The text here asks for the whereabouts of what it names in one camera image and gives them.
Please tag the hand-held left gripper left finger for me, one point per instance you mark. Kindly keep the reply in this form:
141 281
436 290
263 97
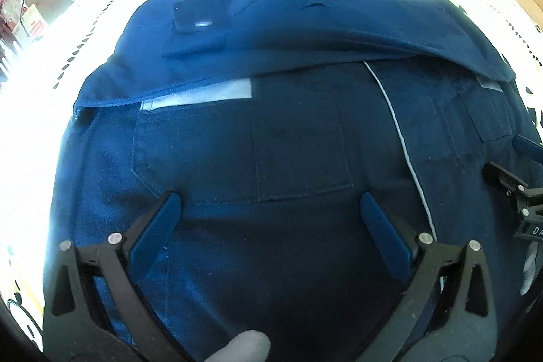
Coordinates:
155 234

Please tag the person's left hand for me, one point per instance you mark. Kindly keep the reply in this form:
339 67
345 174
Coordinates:
242 347

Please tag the yellow patterned blanket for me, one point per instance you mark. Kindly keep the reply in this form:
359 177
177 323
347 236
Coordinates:
42 61

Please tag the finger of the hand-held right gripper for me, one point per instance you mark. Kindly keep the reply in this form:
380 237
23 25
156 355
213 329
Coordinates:
505 177
528 144

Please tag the plain cardboard box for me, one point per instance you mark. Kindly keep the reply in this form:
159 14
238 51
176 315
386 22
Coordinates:
57 1

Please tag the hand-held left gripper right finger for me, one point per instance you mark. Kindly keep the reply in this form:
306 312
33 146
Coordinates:
388 239

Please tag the navy blue shorts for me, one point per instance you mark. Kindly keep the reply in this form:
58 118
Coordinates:
275 133

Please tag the small cardboard box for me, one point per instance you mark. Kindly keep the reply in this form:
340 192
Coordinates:
12 5

